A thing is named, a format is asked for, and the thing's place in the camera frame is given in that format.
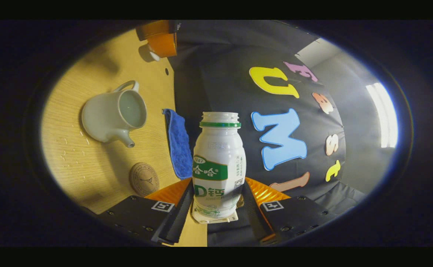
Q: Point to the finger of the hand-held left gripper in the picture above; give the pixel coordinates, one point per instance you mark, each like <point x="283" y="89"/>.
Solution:
<point x="153" y="29"/>
<point x="164" y="44"/>

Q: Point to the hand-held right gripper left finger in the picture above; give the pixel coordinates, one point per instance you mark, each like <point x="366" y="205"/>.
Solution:
<point x="177" y="218"/>

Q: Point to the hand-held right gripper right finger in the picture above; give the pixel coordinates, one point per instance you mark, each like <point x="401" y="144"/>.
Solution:
<point x="255" y="218"/>

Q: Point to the white teacup lid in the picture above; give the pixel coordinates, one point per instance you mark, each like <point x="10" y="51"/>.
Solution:
<point x="154" y="55"/>

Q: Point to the round brown coaster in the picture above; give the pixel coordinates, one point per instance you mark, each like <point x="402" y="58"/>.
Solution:
<point x="144" y="179"/>

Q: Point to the white green label water bottle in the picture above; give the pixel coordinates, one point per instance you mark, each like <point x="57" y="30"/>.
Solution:
<point x="218" y="148"/>

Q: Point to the white ceramic teacup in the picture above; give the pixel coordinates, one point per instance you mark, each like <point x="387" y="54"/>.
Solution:
<point x="101" y="118"/>

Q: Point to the black backdrop cloth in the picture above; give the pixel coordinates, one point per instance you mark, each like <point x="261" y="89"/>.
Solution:
<point x="220" y="74"/>

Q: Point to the blue folded towel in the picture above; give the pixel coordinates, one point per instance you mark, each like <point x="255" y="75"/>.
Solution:
<point x="179" y="144"/>

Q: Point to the ceiling light panel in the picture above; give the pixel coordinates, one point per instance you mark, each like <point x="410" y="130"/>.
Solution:
<point x="383" y="115"/>

